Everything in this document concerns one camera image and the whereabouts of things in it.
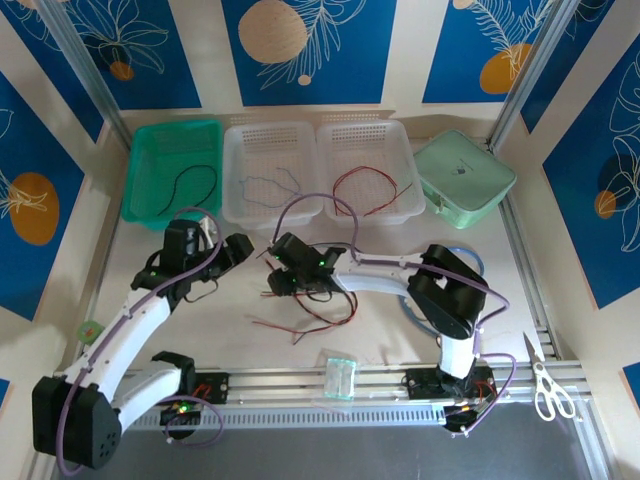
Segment thin red wire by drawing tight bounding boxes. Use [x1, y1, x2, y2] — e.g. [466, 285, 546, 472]
[252, 292, 359, 335]
[332, 169, 400, 217]
[292, 294, 359, 346]
[363, 172, 415, 217]

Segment thin light blue wire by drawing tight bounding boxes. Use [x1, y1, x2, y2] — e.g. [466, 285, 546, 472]
[238, 167, 303, 207]

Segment green perforated plastic basket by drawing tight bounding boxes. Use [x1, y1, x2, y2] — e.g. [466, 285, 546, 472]
[121, 118, 225, 232]

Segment white perforated plastic basket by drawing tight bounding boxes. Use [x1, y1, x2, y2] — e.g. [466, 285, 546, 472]
[222, 119, 325, 231]
[316, 118, 426, 229]

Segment clear plastic box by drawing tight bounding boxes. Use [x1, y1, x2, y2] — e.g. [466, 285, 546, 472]
[310, 347, 360, 417]

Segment blue stethoscope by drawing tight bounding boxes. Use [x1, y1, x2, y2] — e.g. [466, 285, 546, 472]
[397, 244, 487, 335]

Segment light green zipper pouch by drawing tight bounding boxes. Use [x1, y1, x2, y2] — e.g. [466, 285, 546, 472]
[412, 129, 518, 231]

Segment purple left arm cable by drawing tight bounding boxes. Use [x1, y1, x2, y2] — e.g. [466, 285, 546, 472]
[54, 206, 225, 476]

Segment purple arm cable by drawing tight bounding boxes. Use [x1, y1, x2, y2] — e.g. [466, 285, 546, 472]
[272, 193, 518, 436]
[54, 206, 225, 476]

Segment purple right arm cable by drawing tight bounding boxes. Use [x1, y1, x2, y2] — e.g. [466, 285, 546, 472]
[272, 193, 518, 436]

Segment aluminium extrusion rail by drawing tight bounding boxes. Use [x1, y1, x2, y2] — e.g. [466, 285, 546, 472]
[42, 366, 586, 416]

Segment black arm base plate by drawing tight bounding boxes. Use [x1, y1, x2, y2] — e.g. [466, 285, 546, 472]
[138, 372, 231, 406]
[404, 368, 496, 401]

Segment grey slotted cable duct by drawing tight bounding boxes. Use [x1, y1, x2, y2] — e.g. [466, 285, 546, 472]
[62, 405, 449, 432]

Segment aluminium frame post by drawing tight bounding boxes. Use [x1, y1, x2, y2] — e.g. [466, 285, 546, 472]
[491, 0, 576, 149]
[35, 0, 126, 132]

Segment white handled scissors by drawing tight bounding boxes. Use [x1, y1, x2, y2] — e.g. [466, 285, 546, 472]
[522, 332, 579, 424]

